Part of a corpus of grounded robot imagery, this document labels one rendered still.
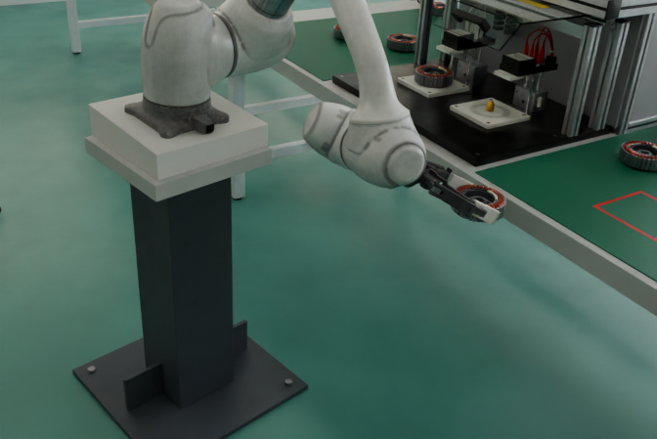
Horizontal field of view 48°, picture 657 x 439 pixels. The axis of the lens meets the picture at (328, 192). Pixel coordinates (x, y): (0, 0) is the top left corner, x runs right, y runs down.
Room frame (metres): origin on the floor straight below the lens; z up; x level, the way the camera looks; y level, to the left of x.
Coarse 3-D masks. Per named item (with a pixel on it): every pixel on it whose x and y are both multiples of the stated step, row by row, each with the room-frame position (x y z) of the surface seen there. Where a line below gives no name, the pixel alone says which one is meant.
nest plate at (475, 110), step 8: (464, 104) 1.88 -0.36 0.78; (472, 104) 1.88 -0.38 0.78; (480, 104) 1.89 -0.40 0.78; (496, 104) 1.89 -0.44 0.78; (504, 104) 1.90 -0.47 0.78; (464, 112) 1.82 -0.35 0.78; (472, 112) 1.82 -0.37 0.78; (480, 112) 1.82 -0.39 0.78; (488, 112) 1.82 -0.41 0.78; (496, 112) 1.83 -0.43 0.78; (504, 112) 1.83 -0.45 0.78; (512, 112) 1.83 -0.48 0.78; (520, 112) 1.84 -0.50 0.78; (472, 120) 1.79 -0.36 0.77; (480, 120) 1.77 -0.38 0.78; (488, 120) 1.77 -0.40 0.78; (496, 120) 1.77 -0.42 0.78; (504, 120) 1.78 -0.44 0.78; (512, 120) 1.79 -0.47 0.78; (520, 120) 1.80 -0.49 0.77; (488, 128) 1.74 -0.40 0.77
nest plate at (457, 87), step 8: (400, 80) 2.05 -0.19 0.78; (408, 80) 2.05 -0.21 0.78; (456, 80) 2.07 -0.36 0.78; (416, 88) 1.99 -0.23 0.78; (424, 88) 1.99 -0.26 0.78; (432, 88) 1.99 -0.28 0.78; (440, 88) 2.00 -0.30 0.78; (448, 88) 2.00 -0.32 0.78; (456, 88) 2.00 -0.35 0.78; (464, 88) 2.01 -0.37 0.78; (424, 96) 1.96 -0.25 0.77; (432, 96) 1.95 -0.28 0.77
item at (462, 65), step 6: (462, 60) 2.14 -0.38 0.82; (462, 66) 2.12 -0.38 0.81; (474, 66) 2.08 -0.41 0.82; (480, 66) 2.09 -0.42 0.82; (486, 66) 2.10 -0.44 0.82; (462, 72) 2.12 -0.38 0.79; (474, 72) 2.08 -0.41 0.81; (480, 72) 2.09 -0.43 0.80; (486, 72) 2.11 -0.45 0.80; (462, 78) 2.12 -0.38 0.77; (468, 78) 2.09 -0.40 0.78; (474, 78) 2.08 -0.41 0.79; (480, 78) 2.10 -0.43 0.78
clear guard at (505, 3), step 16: (464, 0) 1.85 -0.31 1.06; (480, 0) 1.86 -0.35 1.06; (496, 0) 1.87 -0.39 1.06; (512, 0) 1.88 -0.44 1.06; (448, 16) 1.82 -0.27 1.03; (480, 16) 1.76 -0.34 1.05; (496, 16) 1.73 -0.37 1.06; (512, 16) 1.72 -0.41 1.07; (528, 16) 1.73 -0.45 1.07; (544, 16) 1.74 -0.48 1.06; (560, 16) 1.75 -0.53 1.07; (576, 16) 1.76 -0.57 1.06; (464, 32) 1.74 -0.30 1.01; (480, 32) 1.71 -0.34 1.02; (496, 32) 1.68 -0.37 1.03; (512, 32) 1.65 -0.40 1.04; (496, 48) 1.64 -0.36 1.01
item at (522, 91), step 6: (522, 84) 1.95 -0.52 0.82; (528, 84) 1.95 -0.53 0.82; (516, 90) 1.93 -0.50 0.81; (522, 90) 1.92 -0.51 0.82; (528, 90) 1.90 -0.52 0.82; (534, 90) 1.90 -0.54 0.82; (540, 90) 1.90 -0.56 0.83; (546, 90) 1.91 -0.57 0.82; (516, 96) 1.93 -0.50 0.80; (522, 96) 1.91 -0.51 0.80; (534, 96) 1.88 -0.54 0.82; (540, 96) 1.89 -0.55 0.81; (546, 96) 1.90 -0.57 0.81; (516, 102) 1.93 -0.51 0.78; (522, 102) 1.91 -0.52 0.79; (534, 102) 1.88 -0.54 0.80; (546, 102) 1.90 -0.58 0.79; (522, 108) 1.91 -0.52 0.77; (534, 108) 1.88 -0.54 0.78; (540, 108) 1.89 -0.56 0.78
